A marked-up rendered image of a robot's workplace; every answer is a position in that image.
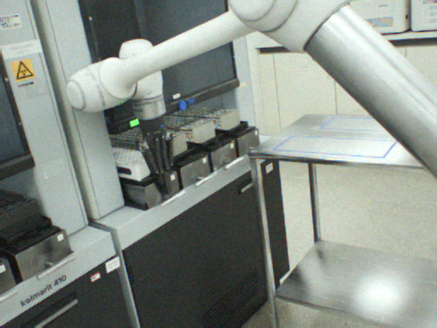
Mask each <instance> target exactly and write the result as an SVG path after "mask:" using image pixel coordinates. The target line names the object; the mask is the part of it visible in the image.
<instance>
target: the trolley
mask: <svg viewBox="0 0 437 328"><path fill-rule="evenodd" d="M248 158H249V163H250V168H251V174H252V180H253V194H254V200H255V210H256V216H257V221H258V227H259V242H260V247H261V253H262V263H263V269H264V275H265V290H266V295H267V300H268V311H269V316H270V322H271V328H280V325H279V320H278V314H277V299H278V300H284V301H286V302H290V303H296V304H298V305H301V306H302V307H309V308H312V309H317V310H320V311H322V312H325V313H332V314H333V315H339V316H341V317H344V318H346V319H353V320H356V321H358V322H364V323H365V324H368V325H375V326H377V327H380V328H437V261H436V260H428V259H424V258H420V257H413V256H409V255H402V254H395V253H392V252H387V251H384V250H376V249H370V248H362V247H359V246H354V245H351V244H344V243H337V242H333V241H326V240H322V239H321V224H320V215H319V206H318V180H317V170H316V164H323V165H331V166H338V167H361V168H369V169H376V170H393V171H401V172H408V173H428V171H427V170H426V169H425V168H424V167H423V166H422V165H421V164H419V162H418V161H417V160H416V159H415V158H413V156H412V155H411V154H410V153H409V152H408V151H407V150H406V149H404V148H403V147H402V146H401V145H400V144H399V143H398V142H397V141H396V140H395V139H394V138H393V137H392V136H391V135H390V134H389V133H388V132H387V131H386V130H385V129H384V128H383V127H382V126H381V125H380V124H379V123H377V122H376V120H374V119H373V117H371V116H370V115H359V114H305V115H303V116H302V117H300V118H299V119H298V120H296V121H295V122H293V124H290V125H289V126H287V127H285V128H284V129H283V130H281V131H280V132H278V133H277V134H275V135H274V136H272V137H271V138H269V139H267V140H266V141H264V142H263V143H262V144H261V145H259V146H257V147H256V148H255V149H252V150H251V151H249V152H248ZM259 159H261V160H268V161H292V162H299V163H307V164H308V176H309V185H310V193H311V201H312V225H313V234H314V244H313V245H312V247H311V248H310V249H309V250H308V252H307V253H306V254H305V256H304V257H303V258H302V260H300V262H299V263H298V264H297V266H296V267H295V268H294V269H293V271H292V272H291V273H290V274H289V275H288V276H287V278H285V279H284V281H283V282H282V284H280V286H279V287H278V288H277V290H275V286H274V275H273V269H272V264H271V247H270V241H269V235H268V225H267V218H266V213H265V197H264V191H263V185H262V173H261V167H260V162H259Z"/></svg>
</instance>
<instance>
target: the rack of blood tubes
mask: <svg viewBox="0 0 437 328"><path fill-rule="evenodd" d="M112 150H113V153H114V161H115V164H116V170H117V174H118V176H120V177H124V178H128V179H138V181H141V180H142V179H144V178H145V177H147V176H149V175H150V171H149V168H148V165H147V164H146V162H145V160H144V158H143V155H142V153H141V151H133V150H128V149H114V148H112Z"/></svg>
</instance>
